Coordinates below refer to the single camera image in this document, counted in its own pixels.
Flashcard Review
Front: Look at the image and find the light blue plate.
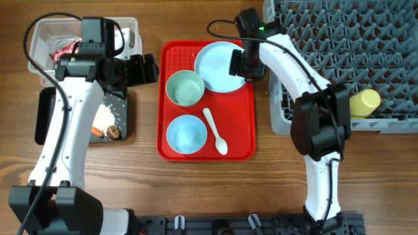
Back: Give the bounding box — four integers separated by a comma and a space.
194, 41, 245, 93

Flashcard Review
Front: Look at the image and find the green bowl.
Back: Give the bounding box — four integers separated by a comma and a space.
165, 70, 205, 107

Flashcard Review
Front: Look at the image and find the white rice pile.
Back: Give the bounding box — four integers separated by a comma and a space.
93, 103, 121, 136

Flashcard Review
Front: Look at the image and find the brown food scrap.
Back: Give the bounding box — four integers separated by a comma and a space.
106, 125, 121, 140

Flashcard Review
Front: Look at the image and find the red snack wrapper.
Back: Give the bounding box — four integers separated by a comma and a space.
49, 36, 82, 65

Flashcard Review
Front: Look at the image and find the orange carrot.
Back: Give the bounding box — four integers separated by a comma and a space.
91, 127, 105, 138

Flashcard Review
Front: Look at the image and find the blue bowl with rice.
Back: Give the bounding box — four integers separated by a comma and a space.
166, 115, 208, 155

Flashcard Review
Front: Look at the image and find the yellow plastic cup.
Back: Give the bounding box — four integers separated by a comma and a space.
349, 89, 381, 119

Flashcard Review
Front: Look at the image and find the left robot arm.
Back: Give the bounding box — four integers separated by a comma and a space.
8, 17, 159, 234

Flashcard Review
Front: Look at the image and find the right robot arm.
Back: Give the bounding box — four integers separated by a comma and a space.
229, 8, 351, 234

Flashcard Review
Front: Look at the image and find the grey dishwasher rack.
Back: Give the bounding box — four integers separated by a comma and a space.
263, 0, 417, 134

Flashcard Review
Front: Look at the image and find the red plastic tray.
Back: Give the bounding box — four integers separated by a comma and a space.
156, 40, 256, 162

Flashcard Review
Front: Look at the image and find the white plastic spoon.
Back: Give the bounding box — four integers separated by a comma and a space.
202, 108, 228, 155

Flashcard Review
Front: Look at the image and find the black square bin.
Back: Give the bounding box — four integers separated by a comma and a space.
35, 87, 129, 146

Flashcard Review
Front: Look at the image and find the clear plastic bin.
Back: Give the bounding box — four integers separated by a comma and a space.
28, 17, 144, 90

